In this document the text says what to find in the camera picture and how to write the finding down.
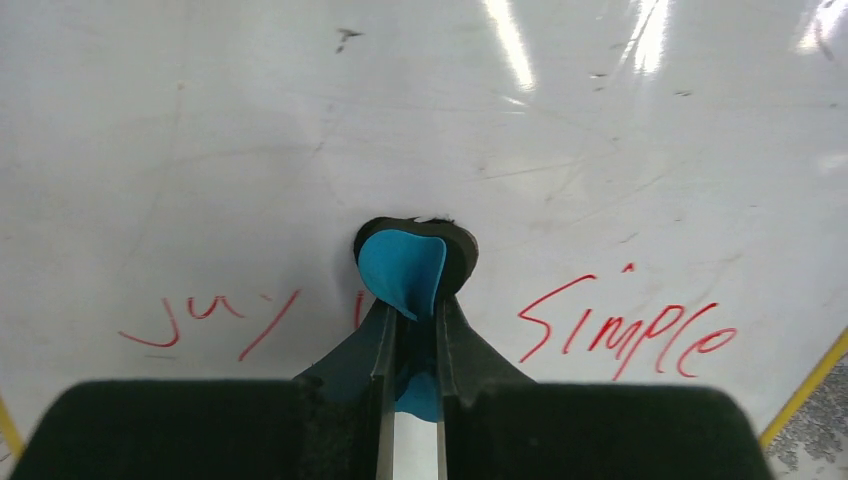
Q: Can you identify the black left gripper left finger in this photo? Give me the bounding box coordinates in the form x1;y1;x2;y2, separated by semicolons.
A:
12;301;398;479

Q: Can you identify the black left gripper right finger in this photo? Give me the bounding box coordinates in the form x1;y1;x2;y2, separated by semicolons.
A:
435;298;772;479

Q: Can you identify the blue black eraser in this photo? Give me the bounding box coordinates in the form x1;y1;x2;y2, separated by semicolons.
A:
353;217;479;423

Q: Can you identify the yellow framed whiteboard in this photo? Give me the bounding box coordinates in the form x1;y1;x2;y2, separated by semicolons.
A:
1;1;847;477

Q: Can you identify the floral patterned table mat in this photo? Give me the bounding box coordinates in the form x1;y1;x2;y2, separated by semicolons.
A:
0;357;848;480

